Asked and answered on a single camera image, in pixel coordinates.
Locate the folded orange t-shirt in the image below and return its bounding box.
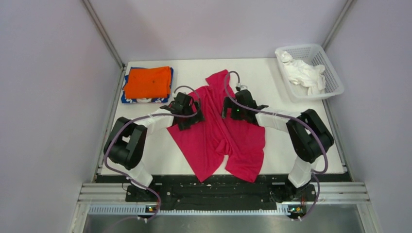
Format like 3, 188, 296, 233
123, 67, 172, 99

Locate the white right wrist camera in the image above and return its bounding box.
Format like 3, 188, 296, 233
236, 83, 248, 92

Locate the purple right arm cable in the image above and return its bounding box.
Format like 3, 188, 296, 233
223, 70, 329, 221

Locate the folded blue patterned t-shirt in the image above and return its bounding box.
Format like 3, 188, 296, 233
120, 67, 174, 104

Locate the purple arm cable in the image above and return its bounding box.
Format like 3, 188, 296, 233
223, 70, 329, 221
103, 85, 202, 223

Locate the white plastic laundry basket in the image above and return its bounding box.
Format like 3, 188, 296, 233
275, 44, 344, 102

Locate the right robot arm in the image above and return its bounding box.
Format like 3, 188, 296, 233
222, 89, 334, 200

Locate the pink t-shirt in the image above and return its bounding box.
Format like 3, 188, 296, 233
168, 70, 266, 183

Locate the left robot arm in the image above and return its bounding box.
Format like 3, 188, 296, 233
103, 92, 205, 201

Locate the aluminium frame rail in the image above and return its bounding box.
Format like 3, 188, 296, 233
69, 182, 382, 233

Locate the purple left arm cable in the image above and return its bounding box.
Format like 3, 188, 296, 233
103, 85, 202, 223

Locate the white crumpled t-shirt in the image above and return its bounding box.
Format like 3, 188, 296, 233
275, 50, 326, 95

